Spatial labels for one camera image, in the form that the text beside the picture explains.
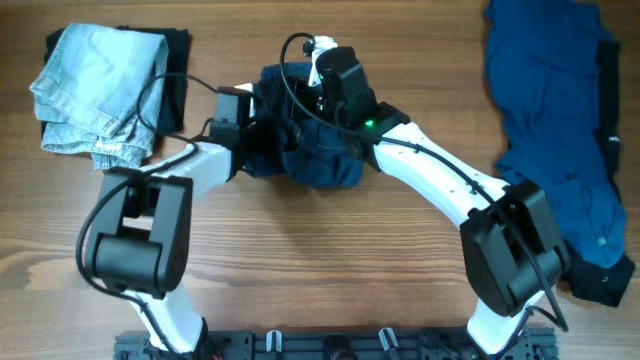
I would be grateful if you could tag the black garment under pile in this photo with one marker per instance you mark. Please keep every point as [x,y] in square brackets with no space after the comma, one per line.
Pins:
[588,281]

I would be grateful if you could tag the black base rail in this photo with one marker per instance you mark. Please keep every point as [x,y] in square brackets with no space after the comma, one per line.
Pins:
[387,343]

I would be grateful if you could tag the navy blue shorts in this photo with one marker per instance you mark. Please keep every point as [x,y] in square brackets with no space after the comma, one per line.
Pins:
[283,140]

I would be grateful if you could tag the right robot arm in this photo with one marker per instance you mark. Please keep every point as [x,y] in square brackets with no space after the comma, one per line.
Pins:
[512,246]

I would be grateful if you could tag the folded light blue jeans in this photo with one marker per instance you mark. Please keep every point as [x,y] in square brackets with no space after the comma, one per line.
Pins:
[98,94]

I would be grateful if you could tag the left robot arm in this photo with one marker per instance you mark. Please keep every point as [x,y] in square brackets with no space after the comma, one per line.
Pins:
[138,243]

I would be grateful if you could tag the blue garment in pile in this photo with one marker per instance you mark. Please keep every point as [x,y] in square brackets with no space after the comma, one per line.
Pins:
[543,76]

